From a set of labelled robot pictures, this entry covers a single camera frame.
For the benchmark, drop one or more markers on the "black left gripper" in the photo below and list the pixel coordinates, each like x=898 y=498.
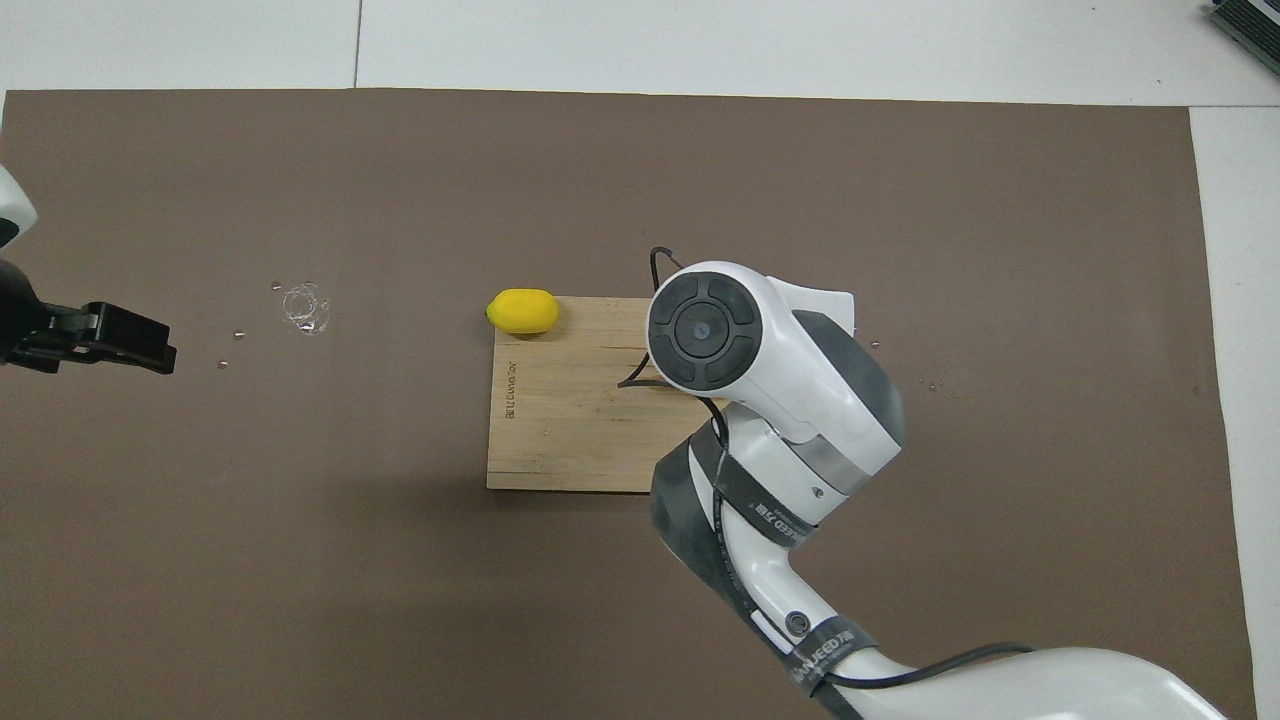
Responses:
x=25 y=320

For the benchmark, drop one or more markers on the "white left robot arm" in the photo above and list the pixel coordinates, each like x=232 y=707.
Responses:
x=10 y=215

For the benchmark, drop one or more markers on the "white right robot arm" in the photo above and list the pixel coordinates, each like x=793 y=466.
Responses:
x=800 y=380

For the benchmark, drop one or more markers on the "clear glass on left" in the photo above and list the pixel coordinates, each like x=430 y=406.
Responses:
x=318 y=305

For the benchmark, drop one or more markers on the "brown table mat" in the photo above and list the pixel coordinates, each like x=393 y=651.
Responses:
x=400 y=600

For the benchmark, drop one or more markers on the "yellow lemon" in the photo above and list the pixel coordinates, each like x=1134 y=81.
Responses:
x=523 y=311

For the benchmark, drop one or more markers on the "bamboo cutting board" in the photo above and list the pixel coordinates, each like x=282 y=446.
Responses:
x=570 y=430

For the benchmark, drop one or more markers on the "grey ribbed device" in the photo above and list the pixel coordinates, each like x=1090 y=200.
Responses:
x=1250 y=25

